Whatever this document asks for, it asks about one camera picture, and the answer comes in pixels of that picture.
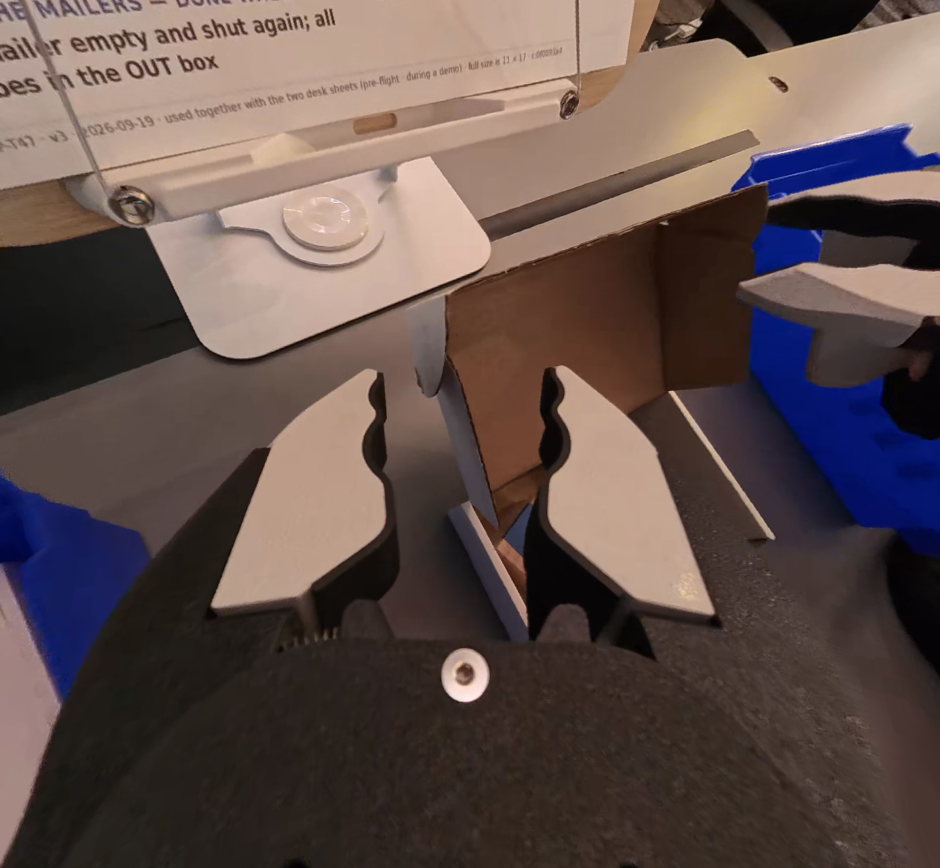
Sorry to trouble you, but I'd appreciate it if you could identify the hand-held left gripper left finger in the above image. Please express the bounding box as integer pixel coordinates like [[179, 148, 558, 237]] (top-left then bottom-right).
[[209, 369, 402, 634]]

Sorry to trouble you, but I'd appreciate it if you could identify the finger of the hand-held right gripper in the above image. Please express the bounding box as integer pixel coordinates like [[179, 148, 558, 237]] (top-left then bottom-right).
[[764, 170, 940, 274], [736, 262, 940, 388]]

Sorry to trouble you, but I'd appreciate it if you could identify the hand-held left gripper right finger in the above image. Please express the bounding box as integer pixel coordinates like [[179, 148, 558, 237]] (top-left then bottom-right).
[[525, 365, 721, 645]]

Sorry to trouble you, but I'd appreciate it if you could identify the blue plastic bin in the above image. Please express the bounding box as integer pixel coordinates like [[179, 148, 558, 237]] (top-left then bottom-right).
[[730, 125, 940, 553], [0, 471, 151, 700]]

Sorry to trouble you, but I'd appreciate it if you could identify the white cardboard mailer box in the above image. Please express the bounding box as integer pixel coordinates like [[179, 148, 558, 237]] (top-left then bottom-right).
[[407, 181, 777, 645]]

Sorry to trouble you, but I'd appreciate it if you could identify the white printed instruction sheet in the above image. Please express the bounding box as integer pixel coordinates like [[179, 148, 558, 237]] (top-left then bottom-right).
[[0, 0, 651, 191]]

